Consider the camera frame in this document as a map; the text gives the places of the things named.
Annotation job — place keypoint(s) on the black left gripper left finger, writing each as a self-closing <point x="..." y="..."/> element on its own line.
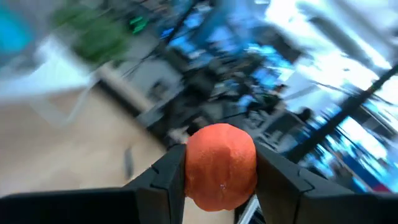
<point x="93" y="208"/>

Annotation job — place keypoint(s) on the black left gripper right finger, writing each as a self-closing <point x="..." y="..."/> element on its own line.
<point x="326" y="208"/>

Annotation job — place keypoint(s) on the orange tangerine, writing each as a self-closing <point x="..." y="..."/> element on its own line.
<point x="220" y="165"/>

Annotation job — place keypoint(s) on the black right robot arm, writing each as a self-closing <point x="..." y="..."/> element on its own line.
<point x="202" y="84"/>

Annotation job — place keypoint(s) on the white perforated metal shelf riser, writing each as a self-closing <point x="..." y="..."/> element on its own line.
<point x="46" y="77"/>

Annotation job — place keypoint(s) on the green potted plant white pot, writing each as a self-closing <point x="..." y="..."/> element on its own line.
<point x="99" y="43"/>

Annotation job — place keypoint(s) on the black aluminium table frame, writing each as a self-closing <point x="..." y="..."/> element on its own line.
<point x="342" y="113"/>

